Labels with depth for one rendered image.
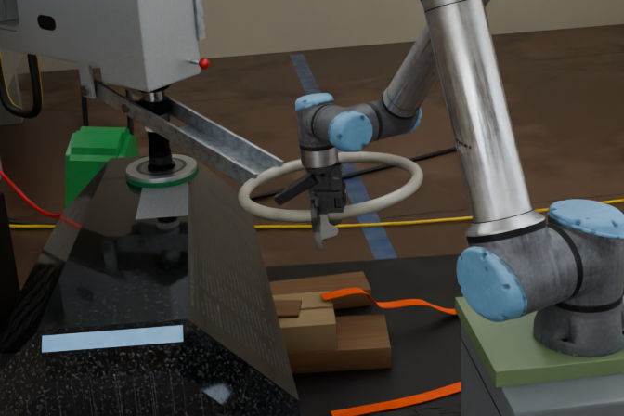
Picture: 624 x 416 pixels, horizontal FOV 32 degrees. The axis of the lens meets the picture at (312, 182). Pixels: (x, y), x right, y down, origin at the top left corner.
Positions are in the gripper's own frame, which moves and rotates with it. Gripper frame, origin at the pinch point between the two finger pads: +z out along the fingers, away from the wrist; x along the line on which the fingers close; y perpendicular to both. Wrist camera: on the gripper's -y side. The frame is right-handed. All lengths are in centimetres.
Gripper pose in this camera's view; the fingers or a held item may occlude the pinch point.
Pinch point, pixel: (319, 240)
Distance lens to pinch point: 270.6
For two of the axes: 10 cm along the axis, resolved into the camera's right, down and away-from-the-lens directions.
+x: 1.6, -3.5, 9.2
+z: 1.0, 9.3, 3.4
